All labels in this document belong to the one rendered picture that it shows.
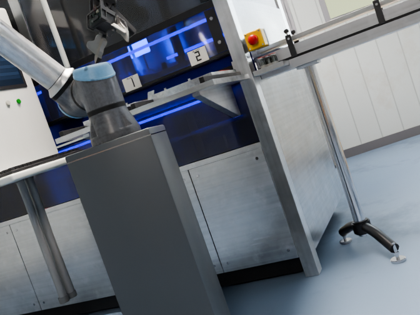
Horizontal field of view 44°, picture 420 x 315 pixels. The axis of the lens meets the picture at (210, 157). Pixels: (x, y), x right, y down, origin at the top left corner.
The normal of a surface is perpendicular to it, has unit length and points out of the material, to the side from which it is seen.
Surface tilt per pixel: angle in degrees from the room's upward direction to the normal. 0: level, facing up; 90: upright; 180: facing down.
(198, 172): 90
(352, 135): 90
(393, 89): 90
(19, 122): 90
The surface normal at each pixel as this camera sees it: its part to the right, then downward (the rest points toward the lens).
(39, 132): 0.83, -0.26
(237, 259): -0.36, 0.19
